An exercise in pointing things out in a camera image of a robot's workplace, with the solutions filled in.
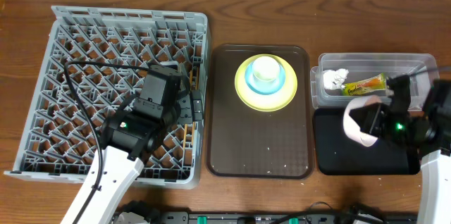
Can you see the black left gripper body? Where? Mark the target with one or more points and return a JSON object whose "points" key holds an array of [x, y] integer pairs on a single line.
{"points": [[170, 115]]}

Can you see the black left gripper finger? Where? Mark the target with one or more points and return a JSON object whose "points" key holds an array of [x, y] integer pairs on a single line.
{"points": [[197, 105], [173, 65]]}

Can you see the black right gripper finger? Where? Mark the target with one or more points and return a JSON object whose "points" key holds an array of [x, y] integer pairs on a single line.
{"points": [[370, 118], [401, 97]]}

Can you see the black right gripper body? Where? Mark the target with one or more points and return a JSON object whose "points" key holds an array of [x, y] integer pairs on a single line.
{"points": [[399, 128]]}

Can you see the pink bowl with food scraps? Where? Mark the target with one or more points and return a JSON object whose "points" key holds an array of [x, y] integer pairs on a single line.
{"points": [[350, 126]]}

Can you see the yellow orange snack wrapper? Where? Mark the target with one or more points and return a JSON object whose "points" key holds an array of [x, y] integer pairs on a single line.
{"points": [[366, 86]]}

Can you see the white tissue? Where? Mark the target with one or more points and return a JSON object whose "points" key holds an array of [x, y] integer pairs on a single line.
{"points": [[334, 79]]}

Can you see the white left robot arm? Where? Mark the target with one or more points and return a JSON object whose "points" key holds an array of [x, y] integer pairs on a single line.
{"points": [[136, 129]]}

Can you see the clear plastic bin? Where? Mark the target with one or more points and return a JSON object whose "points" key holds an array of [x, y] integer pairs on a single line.
{"points": [[362, 66]]}

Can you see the black plastic tray bin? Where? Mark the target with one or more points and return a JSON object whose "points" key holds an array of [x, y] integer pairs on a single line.
{"points": [[339, 155]]}

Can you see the brown serving tray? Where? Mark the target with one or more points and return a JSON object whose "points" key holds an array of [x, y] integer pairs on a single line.
{"points": [[244, 142]]}

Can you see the light blue plastic bowl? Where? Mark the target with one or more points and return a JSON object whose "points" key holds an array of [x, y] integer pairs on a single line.
{"points": [[264, 87]]}

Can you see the white plastic cup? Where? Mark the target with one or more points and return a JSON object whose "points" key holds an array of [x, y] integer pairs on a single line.
{"points": [[265, 68]]}

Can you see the grey plastic dish rack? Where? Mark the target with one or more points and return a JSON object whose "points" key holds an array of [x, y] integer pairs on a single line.
{"points": [[94, 59]]}

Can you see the yellow plastic plate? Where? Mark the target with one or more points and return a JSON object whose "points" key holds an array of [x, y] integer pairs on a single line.
{"points": [[266, 103]]}

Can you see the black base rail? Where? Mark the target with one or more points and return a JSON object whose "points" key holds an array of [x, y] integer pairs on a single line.
{"points": [[140, 212]]}

